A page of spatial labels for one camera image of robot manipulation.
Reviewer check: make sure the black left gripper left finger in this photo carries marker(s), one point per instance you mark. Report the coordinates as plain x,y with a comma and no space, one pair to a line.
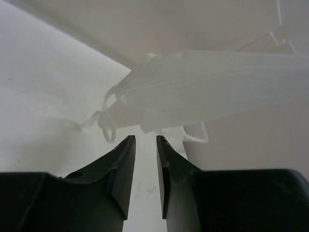
94,198

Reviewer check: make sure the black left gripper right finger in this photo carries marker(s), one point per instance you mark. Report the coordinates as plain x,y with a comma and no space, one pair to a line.
194,200

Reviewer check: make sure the white tank top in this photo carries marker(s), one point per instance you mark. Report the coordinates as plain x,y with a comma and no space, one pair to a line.
175,89

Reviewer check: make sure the white plastic basket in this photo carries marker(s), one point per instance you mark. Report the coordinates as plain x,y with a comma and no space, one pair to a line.
195,132

